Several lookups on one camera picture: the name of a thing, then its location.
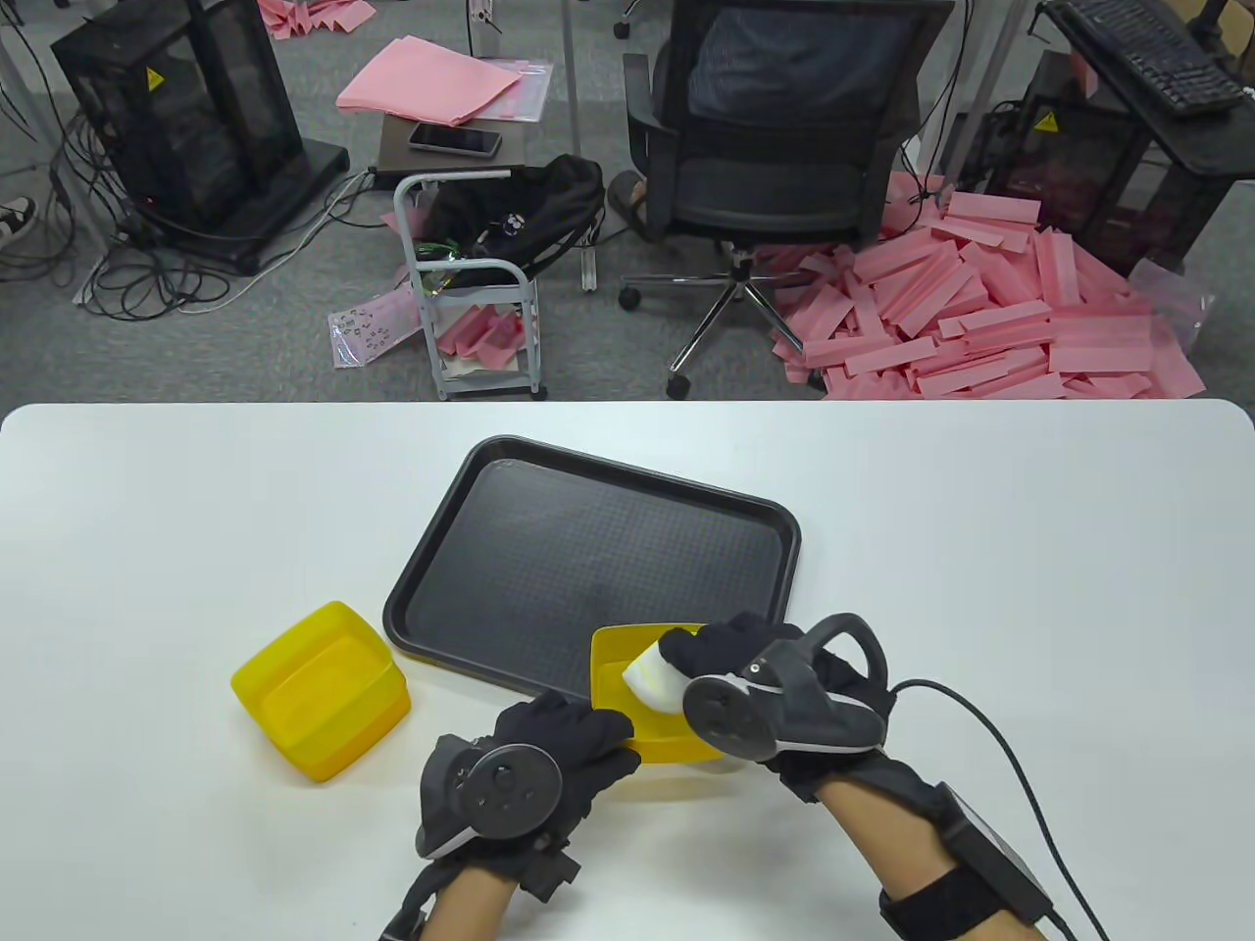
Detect person's left hand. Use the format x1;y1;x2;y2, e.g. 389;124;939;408
490;691;643;901

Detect person's right hand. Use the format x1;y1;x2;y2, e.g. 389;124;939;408
659;613;893;807

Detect amber yellow plastic food container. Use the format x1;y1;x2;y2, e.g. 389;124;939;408
294;667;413;783
591;622;731;766

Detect white yellow-edged dish cloth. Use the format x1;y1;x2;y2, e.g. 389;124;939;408
623;637;709;717

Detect lemon yellow plastic food container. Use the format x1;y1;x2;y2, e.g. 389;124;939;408
231;601;398;770

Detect person's right forearm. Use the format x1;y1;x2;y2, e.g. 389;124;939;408
819;774;1050;941

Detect person's left forearm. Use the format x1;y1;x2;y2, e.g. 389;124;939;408
427;867;523;941

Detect black handheld controller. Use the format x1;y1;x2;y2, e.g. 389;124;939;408
681;613;890;764
416;735;564;860

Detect black plastic tray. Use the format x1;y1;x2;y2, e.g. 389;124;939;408
382;434;803;707

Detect white rolling cart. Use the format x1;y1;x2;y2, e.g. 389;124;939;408
394;169;548;401

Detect pink foam bundle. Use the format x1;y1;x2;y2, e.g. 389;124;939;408
436;304;526;359

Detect pile of pink foam strips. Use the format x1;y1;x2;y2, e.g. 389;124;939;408
760;174;1207;401

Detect pink patterned plastic bag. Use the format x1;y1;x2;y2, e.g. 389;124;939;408
327;286;425;370

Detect black mesh office chair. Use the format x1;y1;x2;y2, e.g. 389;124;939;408
618;0;958;401

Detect black backpack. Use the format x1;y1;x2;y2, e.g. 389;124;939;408
422;154;607;290

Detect crumpled clear plastic bag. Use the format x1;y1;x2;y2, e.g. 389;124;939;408
1128;257;1217;356

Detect black smartphone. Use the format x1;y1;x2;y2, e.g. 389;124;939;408
408;123;503;159

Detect clear flat plastic bag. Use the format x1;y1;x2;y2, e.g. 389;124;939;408
469;57;556;124

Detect small brown side table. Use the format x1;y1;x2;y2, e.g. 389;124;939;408
377;116;516;192

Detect black mesh computer cabinet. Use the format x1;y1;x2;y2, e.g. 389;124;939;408
985;49;1227;280
51;0;351;275

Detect stack of pink sheets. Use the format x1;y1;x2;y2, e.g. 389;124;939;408
336;36;526;128

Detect black keyboard shelf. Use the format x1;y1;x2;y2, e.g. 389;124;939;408
1037;0;1255;182

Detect black keyboard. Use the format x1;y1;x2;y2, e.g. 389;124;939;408
1054;0;1246;119

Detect scattered pink foam pieces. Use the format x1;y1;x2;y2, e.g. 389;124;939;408
257;0;378;40

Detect thin black cable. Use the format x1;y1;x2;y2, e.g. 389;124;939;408
887;678;1111;941

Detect tangle of black cables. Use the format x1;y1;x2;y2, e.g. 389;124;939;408
0;20;236;320

